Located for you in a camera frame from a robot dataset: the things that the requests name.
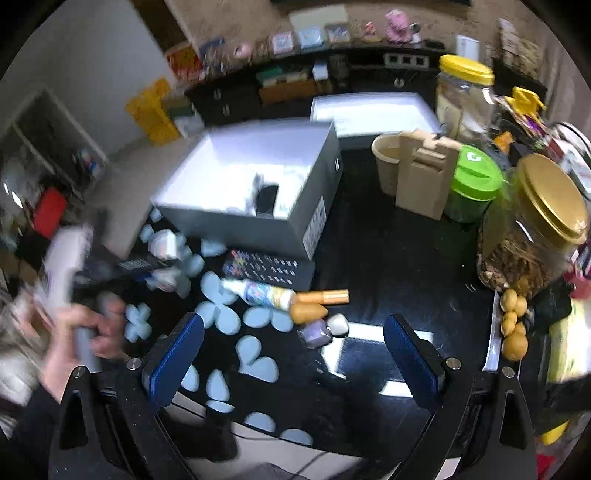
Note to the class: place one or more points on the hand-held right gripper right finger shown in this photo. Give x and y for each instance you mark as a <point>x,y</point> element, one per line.
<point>411,364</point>

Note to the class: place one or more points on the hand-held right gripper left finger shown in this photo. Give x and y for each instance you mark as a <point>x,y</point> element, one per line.
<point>173,360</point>

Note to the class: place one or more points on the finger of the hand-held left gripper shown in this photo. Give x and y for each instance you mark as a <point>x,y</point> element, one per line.
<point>164,264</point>

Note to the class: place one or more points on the large white bottle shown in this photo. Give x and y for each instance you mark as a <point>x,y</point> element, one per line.
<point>162,244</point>

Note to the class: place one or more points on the grey cardboard box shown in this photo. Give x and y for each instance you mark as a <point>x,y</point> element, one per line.
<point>221,226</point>

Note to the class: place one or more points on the purple bottle with white cap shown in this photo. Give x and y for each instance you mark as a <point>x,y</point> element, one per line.
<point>316,334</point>

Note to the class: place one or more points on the white spray bottle colourful label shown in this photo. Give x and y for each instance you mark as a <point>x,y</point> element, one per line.
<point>263,293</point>

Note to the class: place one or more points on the orange tube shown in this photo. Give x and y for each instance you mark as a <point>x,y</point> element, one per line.
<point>328,296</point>

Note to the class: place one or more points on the black remote control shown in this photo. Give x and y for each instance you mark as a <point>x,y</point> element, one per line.
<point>272,270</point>

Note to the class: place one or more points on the tan gourd-shaped bottle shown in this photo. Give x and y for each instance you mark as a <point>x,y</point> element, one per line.
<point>307,313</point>

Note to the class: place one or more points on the person's left hand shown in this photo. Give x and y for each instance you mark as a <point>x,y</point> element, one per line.
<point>69,350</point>

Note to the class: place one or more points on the red chair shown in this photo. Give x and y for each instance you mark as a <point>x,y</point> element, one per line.
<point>48,210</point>

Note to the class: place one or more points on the brown longan fruit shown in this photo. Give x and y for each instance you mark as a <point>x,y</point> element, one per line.
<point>508,297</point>
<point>509,321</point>
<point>521,304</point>
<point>515,345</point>

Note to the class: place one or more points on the black pouch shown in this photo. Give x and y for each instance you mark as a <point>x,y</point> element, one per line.
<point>551,300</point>

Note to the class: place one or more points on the yellow round lid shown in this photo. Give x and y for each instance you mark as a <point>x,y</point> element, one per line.
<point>554,431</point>

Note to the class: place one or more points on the yellow plastic bag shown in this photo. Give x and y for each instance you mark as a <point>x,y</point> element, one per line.
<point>572,341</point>

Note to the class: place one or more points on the black television cabinet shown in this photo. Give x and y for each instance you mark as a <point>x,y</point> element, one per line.
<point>217,99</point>

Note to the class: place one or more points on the wooden board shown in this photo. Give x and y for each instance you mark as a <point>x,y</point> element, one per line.
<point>425,180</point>

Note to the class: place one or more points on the red holder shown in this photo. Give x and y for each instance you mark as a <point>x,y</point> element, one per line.
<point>579,282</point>

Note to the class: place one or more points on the red poster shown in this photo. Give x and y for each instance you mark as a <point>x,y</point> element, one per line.
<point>184,62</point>

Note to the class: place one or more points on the jar with green lid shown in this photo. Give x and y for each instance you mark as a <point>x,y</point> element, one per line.
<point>475,170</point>

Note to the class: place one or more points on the brown paper cup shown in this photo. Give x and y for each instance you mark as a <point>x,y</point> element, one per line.
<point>388,161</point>

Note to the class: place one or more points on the jar with gold lid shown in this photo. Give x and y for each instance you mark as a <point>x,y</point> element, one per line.
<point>549,198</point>

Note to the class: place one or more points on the blue toy package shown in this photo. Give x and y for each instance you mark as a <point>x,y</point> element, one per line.
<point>212,53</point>

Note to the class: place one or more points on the pink round ornament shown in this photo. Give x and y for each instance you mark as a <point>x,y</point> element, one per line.
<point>242,50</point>

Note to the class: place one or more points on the orange packet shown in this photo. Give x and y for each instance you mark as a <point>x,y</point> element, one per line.
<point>505,141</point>

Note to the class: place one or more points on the grey box lid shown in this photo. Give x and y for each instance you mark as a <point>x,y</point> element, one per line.
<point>369,113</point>

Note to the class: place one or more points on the yellow plastic toy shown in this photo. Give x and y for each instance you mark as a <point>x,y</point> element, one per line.
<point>524,99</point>

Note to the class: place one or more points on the white board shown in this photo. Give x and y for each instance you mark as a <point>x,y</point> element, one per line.
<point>318,18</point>

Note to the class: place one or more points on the jar with yellow lid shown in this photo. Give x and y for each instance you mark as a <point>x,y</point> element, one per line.
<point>464,69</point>

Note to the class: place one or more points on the grey socket panel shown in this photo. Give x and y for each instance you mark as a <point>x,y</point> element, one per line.
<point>405,59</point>

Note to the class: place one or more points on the pink figurine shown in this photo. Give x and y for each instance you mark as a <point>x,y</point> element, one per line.
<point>371,32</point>

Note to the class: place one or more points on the white kettle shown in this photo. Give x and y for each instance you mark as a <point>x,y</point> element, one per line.
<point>466,46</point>

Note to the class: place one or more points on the pink plush toy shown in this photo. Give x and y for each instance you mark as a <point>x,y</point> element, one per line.
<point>397,25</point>

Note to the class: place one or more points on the beige curtain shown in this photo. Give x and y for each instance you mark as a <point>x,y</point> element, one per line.
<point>568,69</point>

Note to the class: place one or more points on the white paper bag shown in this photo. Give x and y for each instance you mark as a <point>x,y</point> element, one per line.
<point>509,33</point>

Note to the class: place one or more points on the pink photo frame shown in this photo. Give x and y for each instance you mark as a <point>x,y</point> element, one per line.
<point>281,41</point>

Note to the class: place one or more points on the white photo frame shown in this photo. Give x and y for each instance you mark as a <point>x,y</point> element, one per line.
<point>309,37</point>

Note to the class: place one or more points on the wooden photo frame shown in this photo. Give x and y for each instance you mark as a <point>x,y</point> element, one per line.
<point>337,33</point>

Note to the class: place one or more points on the white security camera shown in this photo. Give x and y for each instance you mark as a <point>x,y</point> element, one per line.
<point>416,30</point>

